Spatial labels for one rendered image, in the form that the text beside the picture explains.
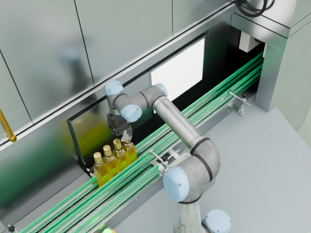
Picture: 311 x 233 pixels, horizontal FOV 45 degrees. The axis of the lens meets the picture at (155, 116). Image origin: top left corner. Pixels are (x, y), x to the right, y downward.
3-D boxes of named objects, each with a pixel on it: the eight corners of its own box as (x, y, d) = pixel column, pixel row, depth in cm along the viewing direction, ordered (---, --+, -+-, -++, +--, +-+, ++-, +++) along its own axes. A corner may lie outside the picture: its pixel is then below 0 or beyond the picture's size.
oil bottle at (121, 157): (123, 167, 203) (119, 143, 187) (130, 173, 200) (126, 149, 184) (115, 174, 201) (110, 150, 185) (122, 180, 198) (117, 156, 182)
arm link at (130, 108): (149, 101, 151) (134, 86, 157) (126, 113, 147) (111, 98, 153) (150, 114, 157) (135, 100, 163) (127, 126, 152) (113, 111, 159)
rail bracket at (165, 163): (153, 157, 206) (152, 144, 197) (175, 176, 197) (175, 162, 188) (149, 161, 205) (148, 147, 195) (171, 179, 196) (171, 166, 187)
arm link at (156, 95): (238, 156, 134) (158, 75, 158) (214, 171, 130) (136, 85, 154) (232, 172, 143) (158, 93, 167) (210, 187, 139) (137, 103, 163)
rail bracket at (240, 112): (228, 108, 241) (232, 83, 224) (250, 122, 232) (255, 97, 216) (223, 112, 239) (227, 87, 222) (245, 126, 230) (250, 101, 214)
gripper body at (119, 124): (107, 128, 176) (103, 111, 167) (121, 119, 179) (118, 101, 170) (117, 137, 172) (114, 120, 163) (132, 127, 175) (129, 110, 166)
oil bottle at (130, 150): (132, 161, 206) (128, 137, 190) (139, 167, 203) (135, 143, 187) (124, 167, 203) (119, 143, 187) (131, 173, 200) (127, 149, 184)
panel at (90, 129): (200, 77, 233) (202, 32, 208) (203, 80, 232) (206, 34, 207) (82, 161, 195) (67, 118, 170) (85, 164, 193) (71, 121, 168)
